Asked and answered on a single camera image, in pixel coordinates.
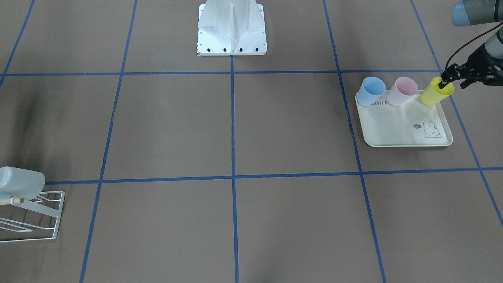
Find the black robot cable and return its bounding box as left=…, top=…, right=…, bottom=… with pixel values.
left=445, top=22, right=503, bottom=73

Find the blue cup front row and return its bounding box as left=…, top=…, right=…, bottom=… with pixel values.
left=0, top=192, right=11, bottom=200

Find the blue cup back row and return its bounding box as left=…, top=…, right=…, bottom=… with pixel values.
left=356, top=76, right=387, bottom=107

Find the wooden rack handle rod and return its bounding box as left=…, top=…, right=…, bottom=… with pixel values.
left=0, top=197, right=24, bottom=206

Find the pink plastic cup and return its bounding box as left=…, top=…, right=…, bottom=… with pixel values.
left=387, top=77, right=419, bottom=106

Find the cream rabbit tray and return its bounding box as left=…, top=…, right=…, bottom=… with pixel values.
left=356, top=91, right=453, bottom=147

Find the white wire cup rack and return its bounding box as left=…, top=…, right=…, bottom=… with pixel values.
left=1, top=190, right=65, bottom=244

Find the grey plastic cup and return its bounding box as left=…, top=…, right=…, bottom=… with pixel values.
left=0, top=166, right=45, bottom=200

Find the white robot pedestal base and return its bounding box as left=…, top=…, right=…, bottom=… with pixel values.
left=196, top=0, right=268, bottom=56

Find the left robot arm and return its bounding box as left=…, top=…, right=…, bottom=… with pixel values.
left=437, top=0, right=503, bottom=89

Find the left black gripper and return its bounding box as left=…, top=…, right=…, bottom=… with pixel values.
left=437, top=47, right=503, bottom=93

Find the blue cup row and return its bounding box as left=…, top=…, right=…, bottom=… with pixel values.
left=356, top=76, right=387, bottom=107
left=0, top=192, right=11, bottom=200

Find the yellow plastic cup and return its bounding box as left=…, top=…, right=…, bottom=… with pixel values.
left=420, top=77, right=454, bottom=106

